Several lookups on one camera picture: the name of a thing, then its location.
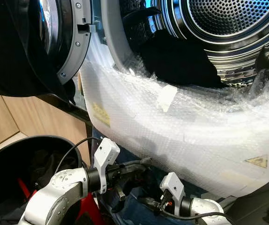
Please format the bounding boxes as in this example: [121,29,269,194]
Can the black garment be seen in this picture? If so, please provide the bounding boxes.
[139,30,225,90]

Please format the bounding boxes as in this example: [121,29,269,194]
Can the dark clothes pile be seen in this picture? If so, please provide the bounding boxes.
[29,149,75,189]

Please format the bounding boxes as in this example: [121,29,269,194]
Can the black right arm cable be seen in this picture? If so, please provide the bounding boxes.
[157,210,234,222]

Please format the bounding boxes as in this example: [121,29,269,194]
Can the wooden cabinet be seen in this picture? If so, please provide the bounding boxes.
[0,91,91,165]

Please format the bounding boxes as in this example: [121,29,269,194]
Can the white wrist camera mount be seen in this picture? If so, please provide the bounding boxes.
[159,172,186,212]
[93,137,121,194]

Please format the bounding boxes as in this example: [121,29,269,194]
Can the round black laundry basket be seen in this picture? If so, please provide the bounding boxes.
[0,135,84,225]

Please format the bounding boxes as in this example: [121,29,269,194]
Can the grey rubber door gasket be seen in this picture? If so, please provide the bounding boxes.
[100,0,150,76]

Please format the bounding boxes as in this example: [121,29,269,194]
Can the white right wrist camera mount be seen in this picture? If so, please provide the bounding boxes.
[159,172,186,212]

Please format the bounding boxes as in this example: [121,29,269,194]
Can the bubble-wrapped white washing machine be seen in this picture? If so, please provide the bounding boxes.
[78,0,269,200]

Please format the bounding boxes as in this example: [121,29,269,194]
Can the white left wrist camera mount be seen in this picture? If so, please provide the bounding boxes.
[93,137,121,194]

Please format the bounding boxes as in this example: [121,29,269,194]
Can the perforated steel washer drum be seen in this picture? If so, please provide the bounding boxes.
[120,0,269,89]

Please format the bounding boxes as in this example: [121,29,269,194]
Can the white tape piece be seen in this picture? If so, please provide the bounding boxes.
[156,85,179,113]

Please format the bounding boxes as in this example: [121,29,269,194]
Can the yellow rectangular label sticker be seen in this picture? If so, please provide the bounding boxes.
[91,102,112,128]

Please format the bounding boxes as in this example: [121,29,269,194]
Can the blue denim jeans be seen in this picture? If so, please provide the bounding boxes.
[98,141,206,225]

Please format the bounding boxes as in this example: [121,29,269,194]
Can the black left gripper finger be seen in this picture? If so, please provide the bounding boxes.
[110,182,137,214]
[123,157,153,176]

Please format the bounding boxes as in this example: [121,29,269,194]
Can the round washer door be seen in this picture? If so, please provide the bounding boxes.
[0,0,93,105]

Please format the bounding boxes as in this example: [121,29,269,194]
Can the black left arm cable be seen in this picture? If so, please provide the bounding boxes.
[55,136,102,174]

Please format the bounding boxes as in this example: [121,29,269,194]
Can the yellow triangle warning sticker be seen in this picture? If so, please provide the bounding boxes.
[245,154,269,169]

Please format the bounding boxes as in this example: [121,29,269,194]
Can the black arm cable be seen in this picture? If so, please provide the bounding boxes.
[157,210,234,222]
[55,136,102,174]

